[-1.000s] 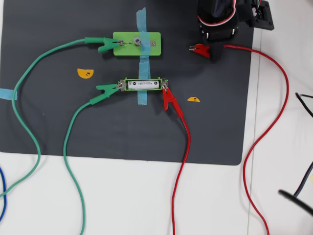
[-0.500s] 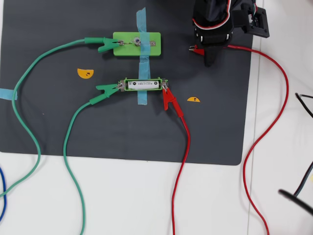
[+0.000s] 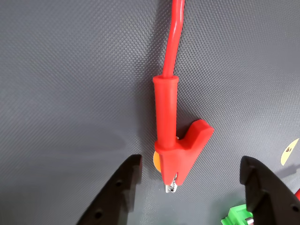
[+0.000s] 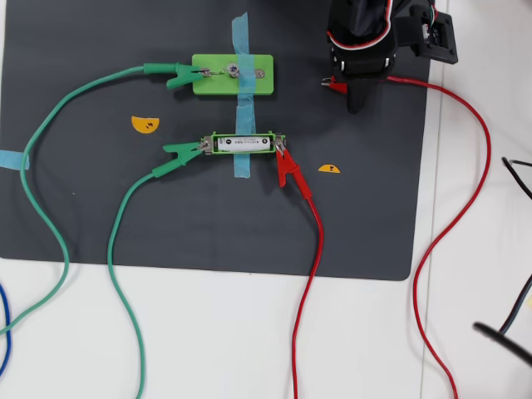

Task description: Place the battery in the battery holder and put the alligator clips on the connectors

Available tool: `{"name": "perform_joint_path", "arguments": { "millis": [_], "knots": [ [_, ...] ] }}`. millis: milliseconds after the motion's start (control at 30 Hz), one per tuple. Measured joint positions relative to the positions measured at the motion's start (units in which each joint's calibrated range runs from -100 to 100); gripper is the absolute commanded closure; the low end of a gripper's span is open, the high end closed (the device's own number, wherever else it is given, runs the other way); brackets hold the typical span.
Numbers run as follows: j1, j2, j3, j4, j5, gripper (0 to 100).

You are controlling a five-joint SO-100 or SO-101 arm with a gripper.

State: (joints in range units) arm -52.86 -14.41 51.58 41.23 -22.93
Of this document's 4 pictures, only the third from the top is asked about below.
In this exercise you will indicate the orange half-round sticker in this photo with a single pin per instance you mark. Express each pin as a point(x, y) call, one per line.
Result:
point(287, 152)

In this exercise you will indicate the dark grey work mat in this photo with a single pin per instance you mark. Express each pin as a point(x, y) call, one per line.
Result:
point(70, 82)

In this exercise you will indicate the orange round sticker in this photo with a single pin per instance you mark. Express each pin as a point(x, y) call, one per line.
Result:
point(156, 161)

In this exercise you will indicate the red alligator clip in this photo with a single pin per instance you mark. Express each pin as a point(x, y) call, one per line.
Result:
point(298, 195)
point(168, 159)

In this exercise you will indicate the green battery holder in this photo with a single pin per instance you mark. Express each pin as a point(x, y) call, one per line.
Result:
point(234, 215)

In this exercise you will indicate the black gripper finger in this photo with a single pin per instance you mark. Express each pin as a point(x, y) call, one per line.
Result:
point(272, 201)
point(112, 199)

